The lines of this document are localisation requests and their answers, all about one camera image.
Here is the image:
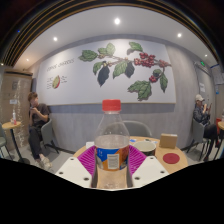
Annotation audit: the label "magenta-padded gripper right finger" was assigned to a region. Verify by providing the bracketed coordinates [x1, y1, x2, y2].
[125, 144, 170, 190]

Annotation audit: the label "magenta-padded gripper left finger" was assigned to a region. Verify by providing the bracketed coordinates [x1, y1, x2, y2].
[54, 145, 100, 190]

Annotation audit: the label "clear red-capped drink bottle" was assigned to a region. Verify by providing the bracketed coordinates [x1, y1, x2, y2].
[93, 99, 131, 191]

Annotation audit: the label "small brown cardboard box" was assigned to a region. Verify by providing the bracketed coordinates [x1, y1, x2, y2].
[158, 133, 179, 150]

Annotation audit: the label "grey padded chair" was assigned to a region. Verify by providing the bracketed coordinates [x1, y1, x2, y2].
[122, 120, 154, 139]
[40, 118, 61, 155]
[190, 117, 210, 162]

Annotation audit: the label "person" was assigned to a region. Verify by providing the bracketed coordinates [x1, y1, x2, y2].
[27, 91, 54, 170]
[192, 93, 220, 162]

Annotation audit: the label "round ceiling spotlights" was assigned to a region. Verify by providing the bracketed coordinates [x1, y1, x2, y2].
[24, 16, 184, 63]

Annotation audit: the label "coffee plant wall mural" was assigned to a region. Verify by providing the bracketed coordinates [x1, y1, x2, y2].
[35, 38, 177, 107]

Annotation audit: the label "small white wall notice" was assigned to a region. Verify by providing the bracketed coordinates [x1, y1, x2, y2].
[198, 82, 207, 94]

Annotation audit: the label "white wall poster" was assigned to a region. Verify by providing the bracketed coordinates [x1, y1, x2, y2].
[210, 64, 224, 86]

